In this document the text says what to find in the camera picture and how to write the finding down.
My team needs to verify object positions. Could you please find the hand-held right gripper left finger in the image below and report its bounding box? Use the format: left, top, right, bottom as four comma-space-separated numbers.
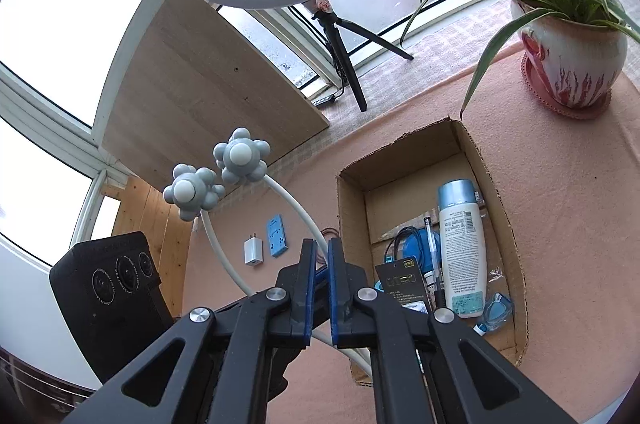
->
62, 238, 317, 424

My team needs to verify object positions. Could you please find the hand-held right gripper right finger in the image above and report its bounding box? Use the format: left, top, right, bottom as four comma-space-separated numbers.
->
328, 238, 576, 424

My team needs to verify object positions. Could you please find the dark grey printed card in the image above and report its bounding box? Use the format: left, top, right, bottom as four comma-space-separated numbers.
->
375, 258, 431, 312

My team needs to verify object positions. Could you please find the dark blue cord loop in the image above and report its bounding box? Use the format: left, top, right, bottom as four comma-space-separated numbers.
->
382, 227, 426, 265

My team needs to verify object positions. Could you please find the blue round tin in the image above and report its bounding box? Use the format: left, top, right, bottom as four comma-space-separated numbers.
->
400, 231, 443, 277

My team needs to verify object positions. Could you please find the clear pen with black cap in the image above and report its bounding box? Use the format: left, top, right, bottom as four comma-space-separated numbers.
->
422, 217, 447, 310

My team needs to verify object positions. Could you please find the cardboard box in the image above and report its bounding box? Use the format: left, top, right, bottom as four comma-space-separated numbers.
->
336, 117, 530, 387

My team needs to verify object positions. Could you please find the white lotion bottle blue cap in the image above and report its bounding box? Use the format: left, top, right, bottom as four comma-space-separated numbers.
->
437, 179, 488, 320

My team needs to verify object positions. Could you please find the white massager with grey balls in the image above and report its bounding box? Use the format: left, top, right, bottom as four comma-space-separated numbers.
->
162, 127, 373, 385

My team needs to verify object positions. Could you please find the small clear blue bottle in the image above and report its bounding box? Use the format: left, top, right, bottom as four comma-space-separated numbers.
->
472, 291, 515, 335

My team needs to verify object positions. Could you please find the blue phone stand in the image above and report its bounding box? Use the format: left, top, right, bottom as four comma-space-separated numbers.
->
266, 214, 290, 257

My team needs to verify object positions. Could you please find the white usb charger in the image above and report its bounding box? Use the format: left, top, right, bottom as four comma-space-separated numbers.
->
243, 231, 264, 266

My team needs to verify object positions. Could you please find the pine plank panel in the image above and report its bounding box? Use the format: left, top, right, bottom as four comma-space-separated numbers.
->
102, 174, 196, 277

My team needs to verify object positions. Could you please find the light wooden board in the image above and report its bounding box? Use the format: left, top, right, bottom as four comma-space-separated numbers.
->
100, 0, 330, 192

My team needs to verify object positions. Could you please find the white checked cloth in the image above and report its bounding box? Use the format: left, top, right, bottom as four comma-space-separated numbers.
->
320, 0, 531, 130

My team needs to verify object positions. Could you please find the black tripod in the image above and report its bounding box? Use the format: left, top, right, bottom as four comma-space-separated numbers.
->
310, 0, 415, 112

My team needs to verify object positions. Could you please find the pink plant saucer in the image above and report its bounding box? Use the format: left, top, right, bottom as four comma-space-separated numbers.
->
520, 52, 613, 120

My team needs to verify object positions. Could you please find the potted spider plant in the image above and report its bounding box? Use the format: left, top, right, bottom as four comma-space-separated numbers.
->
400, 0, 640, 117

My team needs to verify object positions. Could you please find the black cable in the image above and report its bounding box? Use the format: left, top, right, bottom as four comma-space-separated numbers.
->
311, 37, 351, 106

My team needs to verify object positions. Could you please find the white ring light on tripod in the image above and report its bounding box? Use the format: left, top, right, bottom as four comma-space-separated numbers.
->
0, 0, 351, 185

